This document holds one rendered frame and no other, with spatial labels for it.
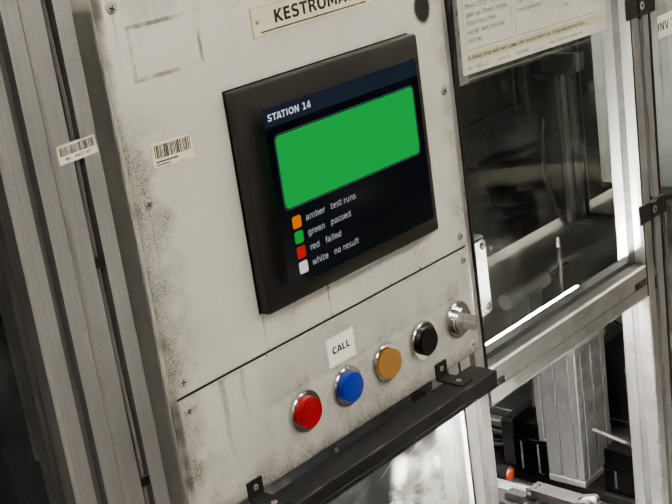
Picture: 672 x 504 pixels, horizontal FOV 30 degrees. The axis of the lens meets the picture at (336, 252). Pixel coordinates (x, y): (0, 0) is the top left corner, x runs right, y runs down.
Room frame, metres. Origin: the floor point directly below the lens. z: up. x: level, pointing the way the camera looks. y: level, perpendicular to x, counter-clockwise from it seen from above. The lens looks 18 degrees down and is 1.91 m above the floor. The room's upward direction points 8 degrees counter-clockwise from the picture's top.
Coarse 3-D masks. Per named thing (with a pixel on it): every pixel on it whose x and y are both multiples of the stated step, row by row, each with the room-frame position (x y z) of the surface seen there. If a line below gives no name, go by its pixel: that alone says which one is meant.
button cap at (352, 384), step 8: (344, 376) 1.10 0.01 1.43; (352, 376) 1.10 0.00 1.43; (360, 376) 1.11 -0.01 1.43; (344, 384) 1.10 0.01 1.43; (352, 384) 1.10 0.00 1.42; (360, 384) 1.11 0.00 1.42; (344, 392) 1.09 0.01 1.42; (352, 392) 1.10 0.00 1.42; (360, 392) 1.11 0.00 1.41; (344, 400) 1.10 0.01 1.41; (352, 400) 1.10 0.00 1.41
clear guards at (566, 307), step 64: (448, 0) 1.29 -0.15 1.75; (512, 0) 1.37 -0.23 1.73; (576, 0) 1.47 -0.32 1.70; (512, 64) 1.36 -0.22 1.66; (576, 64) 1.46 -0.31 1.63; (512, 128) 1.36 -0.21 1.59; (576, 128) 1.45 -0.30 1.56; (512, 192) 1.35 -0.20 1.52; (576, 192) 1.44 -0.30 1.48; (640, 192) 1.55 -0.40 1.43; (512, 256) 1.34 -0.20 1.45; (576, 256) 1.43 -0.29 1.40; (640, 256) 1.54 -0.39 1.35; (512, 320) 1.33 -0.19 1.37; (576, 320) 1.42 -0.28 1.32; (512, 384) 1.32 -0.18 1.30; (448, 448) 1.23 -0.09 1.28
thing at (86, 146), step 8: (88, 136) 0.95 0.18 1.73; (64, 144) 0.94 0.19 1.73; (72, 144) 0.94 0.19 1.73; (80, 144) 0.95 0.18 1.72; (88, 144) 0.95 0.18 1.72; (96, 144) 0.96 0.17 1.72; (56, 152) 0.93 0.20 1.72; (64, 152) 0.93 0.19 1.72; (72, 152) 0.94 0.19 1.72; (80, 152) 0.94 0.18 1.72; (88, 152) 0.95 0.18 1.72; (96, 152) 0.96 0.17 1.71; (64, 160) 0.93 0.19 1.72; (72, 160) 0.94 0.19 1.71
